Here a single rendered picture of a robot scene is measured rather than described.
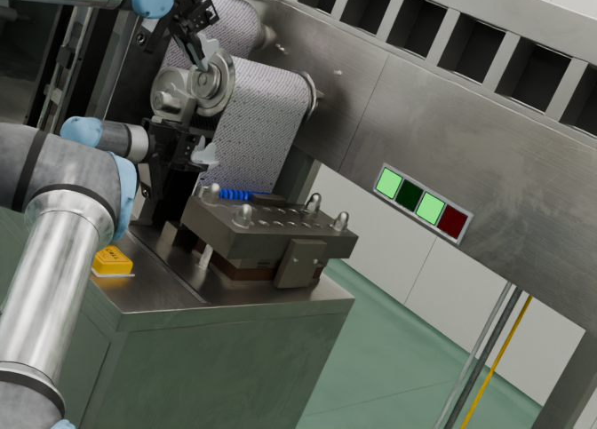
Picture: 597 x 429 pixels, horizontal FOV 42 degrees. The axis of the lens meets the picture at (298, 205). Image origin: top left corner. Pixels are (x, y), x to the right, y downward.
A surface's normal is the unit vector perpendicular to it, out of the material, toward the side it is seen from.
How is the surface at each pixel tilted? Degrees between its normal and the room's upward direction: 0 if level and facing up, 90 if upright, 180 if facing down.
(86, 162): 25
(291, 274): 90
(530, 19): 90
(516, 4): 90
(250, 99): 90
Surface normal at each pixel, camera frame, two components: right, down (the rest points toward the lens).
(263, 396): 0.66, 0.46
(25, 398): 0.58, -0.61
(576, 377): -0.65, -0.05
